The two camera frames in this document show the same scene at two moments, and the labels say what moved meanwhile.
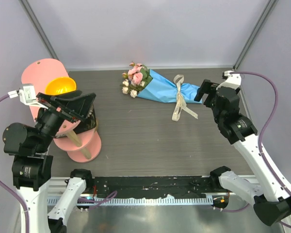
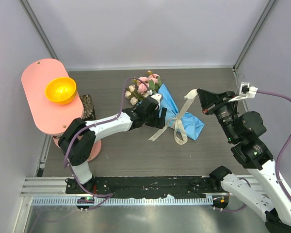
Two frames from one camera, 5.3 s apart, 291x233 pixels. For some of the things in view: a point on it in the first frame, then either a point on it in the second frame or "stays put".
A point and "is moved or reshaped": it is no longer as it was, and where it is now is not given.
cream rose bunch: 127,87 is moved or reshaped
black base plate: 140,187 stays put
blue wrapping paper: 159,87 to 192,124
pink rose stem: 139,74 to 153,82
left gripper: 53,102 to 162,122
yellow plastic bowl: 60,85 stays put
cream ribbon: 181,105 to 180,135
